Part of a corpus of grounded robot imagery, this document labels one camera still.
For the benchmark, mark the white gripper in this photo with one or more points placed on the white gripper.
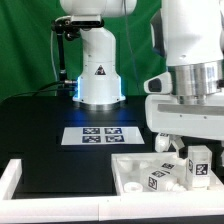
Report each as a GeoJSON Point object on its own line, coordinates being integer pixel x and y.
{"type": "Point", "coordinates": [165, 115]}

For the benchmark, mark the white square tabletop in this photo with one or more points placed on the white square tabletop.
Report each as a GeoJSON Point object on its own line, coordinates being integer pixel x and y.
{"type": "Point", "coordinates": [126, 170]}

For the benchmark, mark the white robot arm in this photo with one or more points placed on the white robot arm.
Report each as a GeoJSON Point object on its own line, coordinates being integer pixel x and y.
{"type": "Point", "coordinates": [187, 98]}

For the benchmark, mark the white U-shaped fence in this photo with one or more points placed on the white U-shaped fence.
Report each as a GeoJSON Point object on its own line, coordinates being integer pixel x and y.
{"type": "Point", "coordinates": [130, 202]}

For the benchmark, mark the white marker sheet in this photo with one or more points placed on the white marker sheet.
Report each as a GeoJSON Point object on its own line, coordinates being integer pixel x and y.
{"type": "Point", "coordinates": [101, 136]}

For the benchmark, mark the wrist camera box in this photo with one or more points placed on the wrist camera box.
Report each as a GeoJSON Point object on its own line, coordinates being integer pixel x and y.
{"type": "Point", "coordinates": [160, 84]}

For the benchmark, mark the black camera stand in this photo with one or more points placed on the black camera stand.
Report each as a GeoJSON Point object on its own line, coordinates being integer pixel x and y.
{"type": "Point", "coordinates": [63, 29]}

